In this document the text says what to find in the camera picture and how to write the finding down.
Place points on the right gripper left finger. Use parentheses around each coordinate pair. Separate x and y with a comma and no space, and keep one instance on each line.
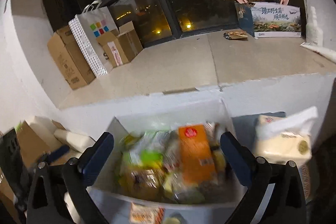
(50,183)

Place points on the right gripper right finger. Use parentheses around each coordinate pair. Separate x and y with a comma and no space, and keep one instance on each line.
(287,202)

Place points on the orange snack bag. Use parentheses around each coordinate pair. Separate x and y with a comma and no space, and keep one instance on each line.
(197,163)

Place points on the floor cardboard box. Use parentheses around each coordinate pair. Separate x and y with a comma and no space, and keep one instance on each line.
(39,135)

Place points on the cream tissue pack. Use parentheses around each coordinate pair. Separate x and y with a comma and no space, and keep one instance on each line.
(280,140)

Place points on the round cracker pack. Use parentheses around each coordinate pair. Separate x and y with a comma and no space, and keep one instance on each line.
(144,184)

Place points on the green snack bag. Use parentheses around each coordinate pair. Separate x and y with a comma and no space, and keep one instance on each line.
(146,150)

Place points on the white storage box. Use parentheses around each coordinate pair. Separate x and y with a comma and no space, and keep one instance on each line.
(107,194)

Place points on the large cardboard box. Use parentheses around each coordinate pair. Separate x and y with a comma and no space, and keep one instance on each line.
(69,59)

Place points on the small cardboard box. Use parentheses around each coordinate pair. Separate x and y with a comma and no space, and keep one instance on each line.
(121,46)

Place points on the white patterned paper bag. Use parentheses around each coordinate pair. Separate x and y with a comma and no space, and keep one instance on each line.
(86,28)

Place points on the printed landscape carton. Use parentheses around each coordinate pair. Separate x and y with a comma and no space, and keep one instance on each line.
(269,20)

